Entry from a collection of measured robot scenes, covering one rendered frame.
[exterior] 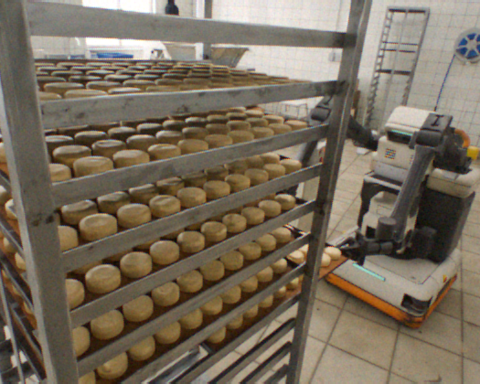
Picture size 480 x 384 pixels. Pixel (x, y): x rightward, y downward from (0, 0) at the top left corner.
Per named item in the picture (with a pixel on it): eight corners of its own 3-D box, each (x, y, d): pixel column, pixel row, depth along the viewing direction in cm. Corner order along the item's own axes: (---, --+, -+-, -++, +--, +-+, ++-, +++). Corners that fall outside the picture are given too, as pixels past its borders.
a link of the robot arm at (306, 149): (338, 116, 157) (316, 111, 164) (333, 111, 152) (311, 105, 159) (294, 207, 159) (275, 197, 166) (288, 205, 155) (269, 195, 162)
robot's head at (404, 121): (399, 122, 191) (396, 102, 180) (442, 131, 178) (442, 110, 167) (386, 144, 188) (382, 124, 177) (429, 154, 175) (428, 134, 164)
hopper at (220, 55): (162, 66, 230) (161, 42, 224) (214, 64, 274) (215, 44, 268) (198, 71, 216) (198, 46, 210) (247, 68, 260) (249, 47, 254)
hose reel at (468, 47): (466, 115, 516) (494, 29, 472) (466, 117, 502) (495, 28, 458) (433, 111, 534) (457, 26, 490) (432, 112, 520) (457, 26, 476)
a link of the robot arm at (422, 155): (450, 139, 129) (417, 133, 136) (447, 133, 125) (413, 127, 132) (404, 253, 130) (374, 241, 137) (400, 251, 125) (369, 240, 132)
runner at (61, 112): (329, 91, 80) (332, 78, 79) (341, 94, 78) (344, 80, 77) (-8, 128, 37) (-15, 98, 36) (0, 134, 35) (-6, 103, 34)
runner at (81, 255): (316, 169, 87) (318, 157, 86) (326, 173, 86) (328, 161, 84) (21, 275, 44) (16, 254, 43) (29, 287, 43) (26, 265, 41)
